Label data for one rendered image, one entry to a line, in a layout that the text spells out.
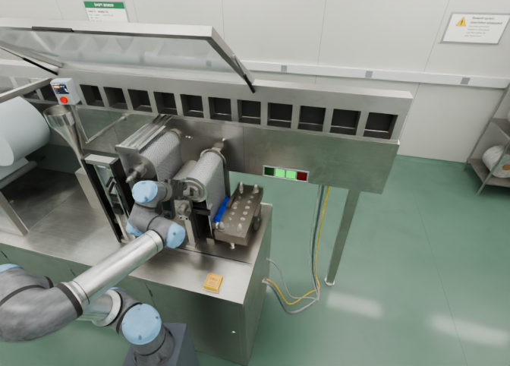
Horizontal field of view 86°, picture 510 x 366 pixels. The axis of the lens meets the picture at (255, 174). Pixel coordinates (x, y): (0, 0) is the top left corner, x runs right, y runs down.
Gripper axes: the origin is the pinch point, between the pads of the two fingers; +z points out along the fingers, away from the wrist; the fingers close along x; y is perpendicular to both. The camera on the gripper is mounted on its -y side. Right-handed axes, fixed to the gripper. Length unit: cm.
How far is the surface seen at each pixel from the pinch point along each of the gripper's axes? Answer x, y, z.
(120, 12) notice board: 216, 204, 180
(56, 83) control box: 53, 39, -26
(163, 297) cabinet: 11, -55, 17
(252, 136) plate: -22.1, 35.1, 18.8
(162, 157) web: 16.0, 16.5, 1.7
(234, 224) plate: -19.9, -11.2, 19.3
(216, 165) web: -7.3, 17.0, 14.0
